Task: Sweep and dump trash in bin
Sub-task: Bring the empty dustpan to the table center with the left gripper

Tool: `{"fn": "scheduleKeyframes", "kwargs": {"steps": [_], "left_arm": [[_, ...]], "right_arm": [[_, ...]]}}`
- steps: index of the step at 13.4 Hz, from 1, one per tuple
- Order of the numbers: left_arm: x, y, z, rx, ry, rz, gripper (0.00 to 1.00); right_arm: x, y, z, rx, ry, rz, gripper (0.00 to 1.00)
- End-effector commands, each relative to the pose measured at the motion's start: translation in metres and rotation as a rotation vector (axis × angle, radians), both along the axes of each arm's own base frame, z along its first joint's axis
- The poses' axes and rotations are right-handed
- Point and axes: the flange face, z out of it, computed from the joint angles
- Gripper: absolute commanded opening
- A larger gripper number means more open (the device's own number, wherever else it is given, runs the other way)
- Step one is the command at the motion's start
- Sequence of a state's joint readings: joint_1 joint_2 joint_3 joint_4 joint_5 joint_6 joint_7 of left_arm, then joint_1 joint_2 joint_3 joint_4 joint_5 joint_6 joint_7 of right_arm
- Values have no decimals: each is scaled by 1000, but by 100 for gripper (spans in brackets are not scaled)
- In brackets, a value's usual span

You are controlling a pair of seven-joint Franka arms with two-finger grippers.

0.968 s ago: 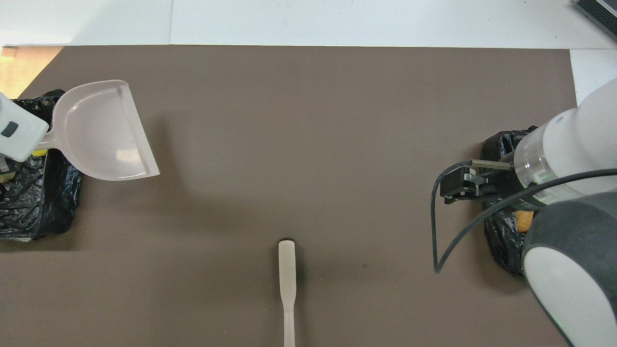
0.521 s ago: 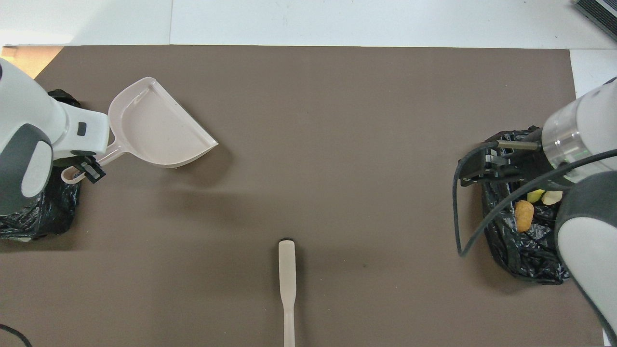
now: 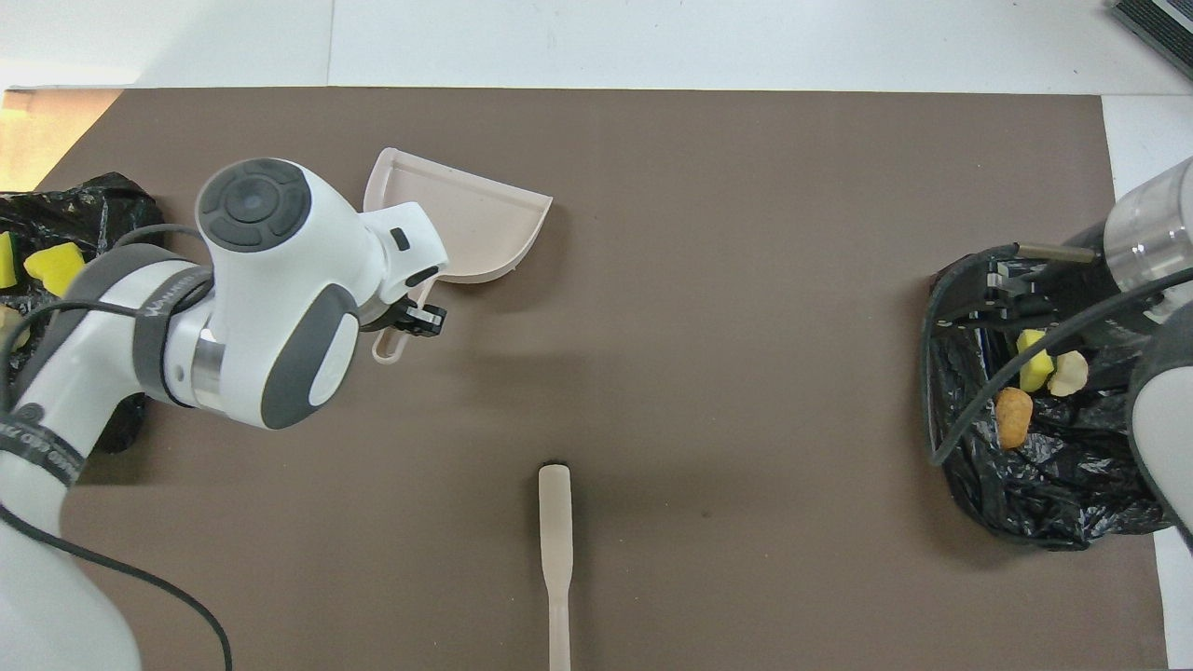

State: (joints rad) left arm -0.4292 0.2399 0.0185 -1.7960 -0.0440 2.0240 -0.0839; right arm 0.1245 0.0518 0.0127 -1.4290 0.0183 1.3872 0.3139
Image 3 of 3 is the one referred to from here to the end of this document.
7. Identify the open black bag lined bin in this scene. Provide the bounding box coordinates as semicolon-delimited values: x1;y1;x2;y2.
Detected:
928;242;1193;551

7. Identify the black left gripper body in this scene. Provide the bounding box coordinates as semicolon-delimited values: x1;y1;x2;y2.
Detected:
362;296;422;335

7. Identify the pale yellow rock chunk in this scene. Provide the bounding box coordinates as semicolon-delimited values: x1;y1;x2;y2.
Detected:
0;303;33;353

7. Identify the pale pink plastic dustpan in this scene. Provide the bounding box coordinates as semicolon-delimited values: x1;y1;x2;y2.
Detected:
363;147;555;365

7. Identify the brown bread roll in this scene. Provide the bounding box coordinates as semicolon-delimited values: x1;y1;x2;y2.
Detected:
994;386;1035;451

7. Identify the black bag covered box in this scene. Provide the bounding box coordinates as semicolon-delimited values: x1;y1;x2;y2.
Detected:
0;171;167;456

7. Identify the pale yellow bread chunk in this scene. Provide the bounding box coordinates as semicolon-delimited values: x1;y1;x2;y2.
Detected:
1048;349;1090;399

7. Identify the pale pink hand brush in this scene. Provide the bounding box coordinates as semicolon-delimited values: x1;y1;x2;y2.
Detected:
537;462;574;671

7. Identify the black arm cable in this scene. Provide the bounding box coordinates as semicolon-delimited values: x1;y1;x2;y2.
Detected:
920;242;1193;468
0;222;234;671

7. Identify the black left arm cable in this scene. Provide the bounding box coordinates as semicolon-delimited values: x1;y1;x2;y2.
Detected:
0;222;234;671

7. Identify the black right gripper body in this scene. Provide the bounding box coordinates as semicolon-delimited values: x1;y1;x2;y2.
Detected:
1021;224;1133;329

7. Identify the green and yellow sponge piece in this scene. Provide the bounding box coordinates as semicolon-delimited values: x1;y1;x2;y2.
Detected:
1015;329;1057;394

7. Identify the large brown table mat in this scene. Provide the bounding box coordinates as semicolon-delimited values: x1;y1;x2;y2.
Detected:
0;87;1171;671

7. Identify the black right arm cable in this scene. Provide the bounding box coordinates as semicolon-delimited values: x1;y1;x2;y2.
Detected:
920;242;1193;468

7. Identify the grey ribbed device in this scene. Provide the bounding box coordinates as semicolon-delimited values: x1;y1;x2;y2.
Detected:
1109;0;1193;80

